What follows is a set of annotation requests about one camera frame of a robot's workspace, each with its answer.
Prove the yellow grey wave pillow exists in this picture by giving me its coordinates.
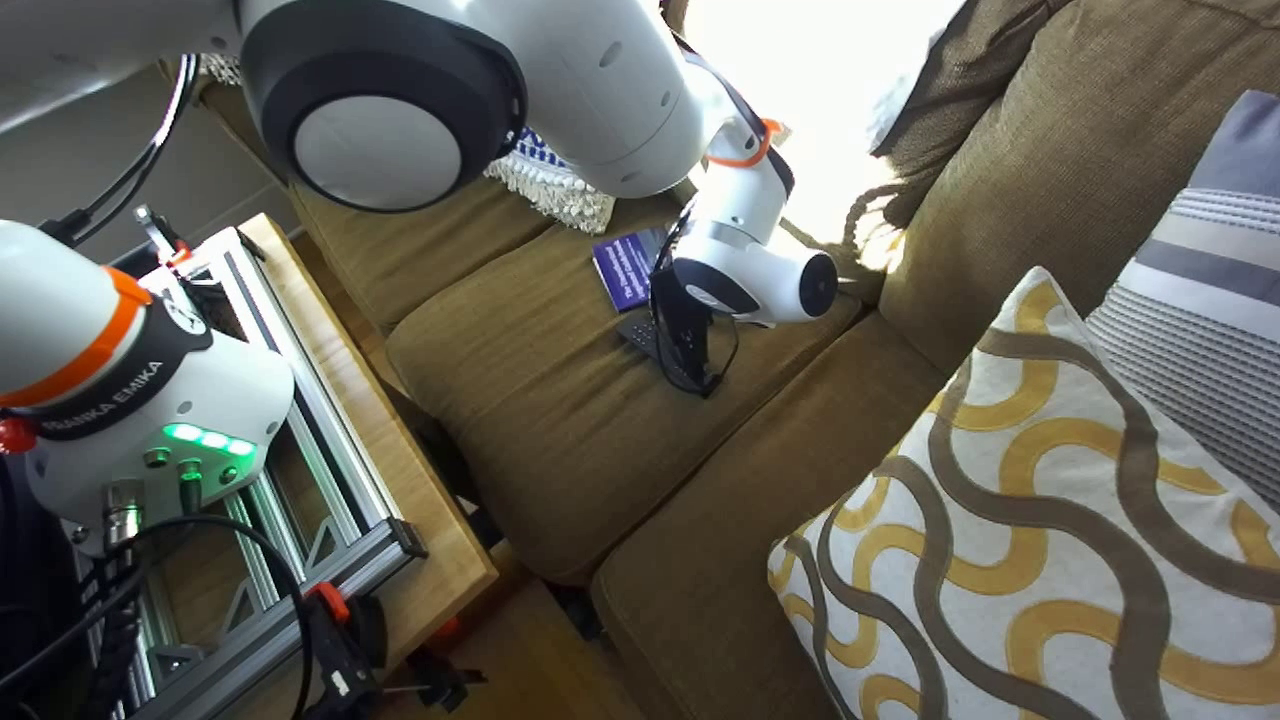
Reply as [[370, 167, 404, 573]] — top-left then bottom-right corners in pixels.
[[765, 266, 1280, 720]]

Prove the grey striped pillow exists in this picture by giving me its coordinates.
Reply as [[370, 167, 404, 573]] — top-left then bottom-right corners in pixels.
[[1078, 87, 1280, 517]]

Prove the black remote control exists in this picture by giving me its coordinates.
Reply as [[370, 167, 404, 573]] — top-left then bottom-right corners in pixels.
[[617, 313, 724, 399]]

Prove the black orange clamp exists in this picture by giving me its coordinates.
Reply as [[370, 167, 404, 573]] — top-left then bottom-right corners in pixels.
[[296, 577, 491, 720]]

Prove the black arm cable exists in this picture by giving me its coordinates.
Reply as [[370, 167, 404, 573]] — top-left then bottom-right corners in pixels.
[[35, 48, 747, 403]]

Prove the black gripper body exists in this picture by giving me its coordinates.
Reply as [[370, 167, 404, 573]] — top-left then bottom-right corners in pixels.
[[647, 231, 698, 330]]

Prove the brown sofa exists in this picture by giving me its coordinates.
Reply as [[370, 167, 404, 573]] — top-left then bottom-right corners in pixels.
[[194, 0, 1280, 720]]

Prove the blue white patterned pillow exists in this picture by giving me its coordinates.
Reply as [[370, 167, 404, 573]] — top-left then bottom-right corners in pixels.
[[480, 123, 623, 240]]

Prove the blue book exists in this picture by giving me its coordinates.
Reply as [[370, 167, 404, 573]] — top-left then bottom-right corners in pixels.
[[588, 227, 670, 322]]

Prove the black base cable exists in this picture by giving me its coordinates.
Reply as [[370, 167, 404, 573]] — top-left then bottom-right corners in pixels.
[[0, 512, 319, 720]]

